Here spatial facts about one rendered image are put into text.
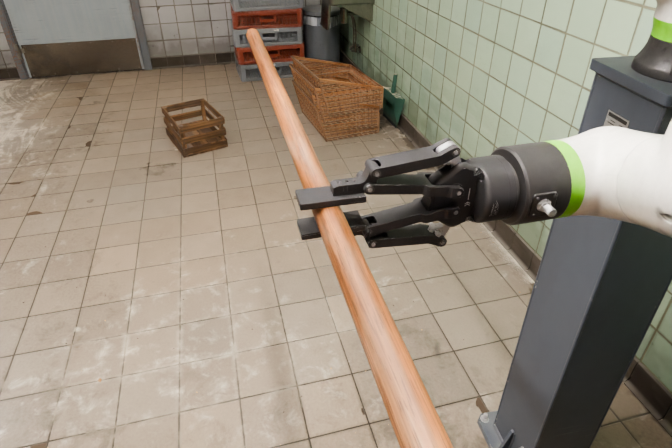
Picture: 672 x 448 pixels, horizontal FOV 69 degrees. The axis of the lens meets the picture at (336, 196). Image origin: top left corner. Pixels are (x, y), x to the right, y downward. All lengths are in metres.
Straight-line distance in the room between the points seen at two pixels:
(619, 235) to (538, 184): 0.55
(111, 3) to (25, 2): 0.68
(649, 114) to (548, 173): 0.45
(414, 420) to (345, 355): 1.60
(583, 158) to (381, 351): 0.34
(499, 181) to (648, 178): 0.14
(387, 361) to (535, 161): 0.30
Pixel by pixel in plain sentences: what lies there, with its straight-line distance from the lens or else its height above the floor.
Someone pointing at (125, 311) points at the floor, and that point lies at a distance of 2.25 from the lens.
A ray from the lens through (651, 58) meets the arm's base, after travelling 1.04.
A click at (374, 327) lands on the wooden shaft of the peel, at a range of 0.38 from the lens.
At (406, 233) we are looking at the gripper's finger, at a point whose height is 1.15.
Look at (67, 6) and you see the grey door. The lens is 5.12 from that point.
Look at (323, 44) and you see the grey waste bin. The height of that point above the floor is 0.27.
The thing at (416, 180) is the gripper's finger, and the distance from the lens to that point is 0.53.
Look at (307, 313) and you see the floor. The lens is 2.07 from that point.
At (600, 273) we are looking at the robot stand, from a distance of 1.15.
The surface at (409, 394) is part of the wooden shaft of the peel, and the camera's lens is 0.34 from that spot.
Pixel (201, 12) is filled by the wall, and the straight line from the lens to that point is 5.04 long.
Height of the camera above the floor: 1.48
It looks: 32 degrees down
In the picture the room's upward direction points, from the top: straight up
